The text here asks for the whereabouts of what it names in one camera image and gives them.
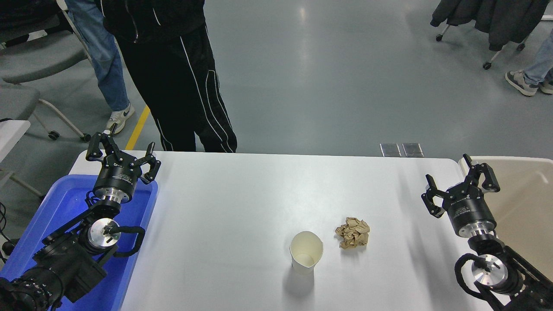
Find small white table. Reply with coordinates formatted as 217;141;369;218
0;120;46;201

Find black floor cable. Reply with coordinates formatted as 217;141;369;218
0;201;20;260

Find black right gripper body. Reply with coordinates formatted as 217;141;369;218
446;185;496;236

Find large pale bin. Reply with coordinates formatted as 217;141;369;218
458;155;553;283

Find blue plastic tray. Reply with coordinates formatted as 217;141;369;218
0;174;159;311

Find crumpled tan paper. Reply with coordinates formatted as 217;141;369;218
335;217;371;250

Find person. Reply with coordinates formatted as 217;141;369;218
94;0;238;153
65;0;135;134
505;30;553;96

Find white paper cup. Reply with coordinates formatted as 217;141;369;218
289;231;324;276

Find dark grey jacket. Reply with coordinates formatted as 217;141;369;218
431;0;551;51

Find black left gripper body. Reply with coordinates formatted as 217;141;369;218
93;158;143;197

